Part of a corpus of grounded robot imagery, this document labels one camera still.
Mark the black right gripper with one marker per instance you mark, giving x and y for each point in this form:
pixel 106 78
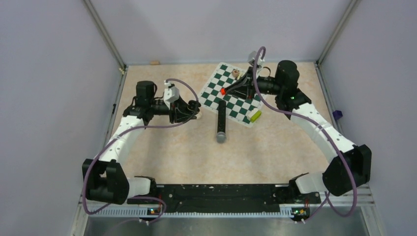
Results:
pixel 243 92

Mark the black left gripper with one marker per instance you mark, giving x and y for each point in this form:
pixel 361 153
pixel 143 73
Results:
pixel 179 111

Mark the black earbud case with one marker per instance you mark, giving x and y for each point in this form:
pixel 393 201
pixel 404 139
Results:
pixel 194 106

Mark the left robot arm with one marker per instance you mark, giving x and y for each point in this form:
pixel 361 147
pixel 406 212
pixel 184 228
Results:
pixel 104 178

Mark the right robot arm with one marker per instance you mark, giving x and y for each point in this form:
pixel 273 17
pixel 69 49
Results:
pixel 348 164

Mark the wooden letter cube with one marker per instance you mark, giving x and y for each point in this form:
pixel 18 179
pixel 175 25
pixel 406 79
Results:
pixel 235 73

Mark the green white chessboard mat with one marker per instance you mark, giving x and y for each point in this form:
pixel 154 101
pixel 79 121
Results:
pixel 236 108

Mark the white and green toy brick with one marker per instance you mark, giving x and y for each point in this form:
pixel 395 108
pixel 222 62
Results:
pixel 253 115

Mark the wooden cork piece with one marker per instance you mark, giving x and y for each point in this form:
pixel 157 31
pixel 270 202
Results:
pixel 155 62

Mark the purple object outside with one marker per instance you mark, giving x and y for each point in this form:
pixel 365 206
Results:
pixel 337 114

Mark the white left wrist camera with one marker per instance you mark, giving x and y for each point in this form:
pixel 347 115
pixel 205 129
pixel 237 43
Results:
pixel 171 93

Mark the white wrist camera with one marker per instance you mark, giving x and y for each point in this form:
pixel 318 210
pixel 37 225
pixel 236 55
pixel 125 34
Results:
pixel 171 93
pixel 252 57

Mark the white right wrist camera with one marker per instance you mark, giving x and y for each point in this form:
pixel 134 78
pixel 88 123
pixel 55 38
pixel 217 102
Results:
pixel 252 57

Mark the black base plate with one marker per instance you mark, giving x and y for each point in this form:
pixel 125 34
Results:
pixel 229 198

